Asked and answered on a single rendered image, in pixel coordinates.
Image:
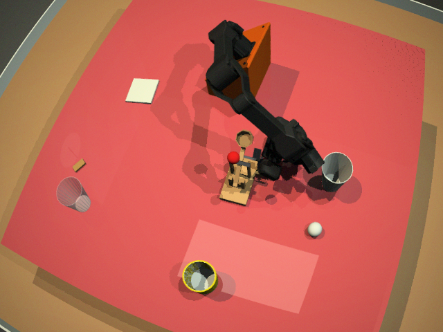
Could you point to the red ball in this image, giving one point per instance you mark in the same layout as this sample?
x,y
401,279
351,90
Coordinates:
x,y
233,157

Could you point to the tan wooden catapult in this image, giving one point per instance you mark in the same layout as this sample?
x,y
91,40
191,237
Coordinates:
x,y
240,177

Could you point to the pale cream ball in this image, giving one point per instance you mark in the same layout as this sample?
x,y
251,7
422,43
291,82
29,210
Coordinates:
x,y
314,229

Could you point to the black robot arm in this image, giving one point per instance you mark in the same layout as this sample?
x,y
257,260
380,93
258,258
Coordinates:
x,y
291,141

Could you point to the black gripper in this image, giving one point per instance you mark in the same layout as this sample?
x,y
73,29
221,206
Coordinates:
x,y
268,167

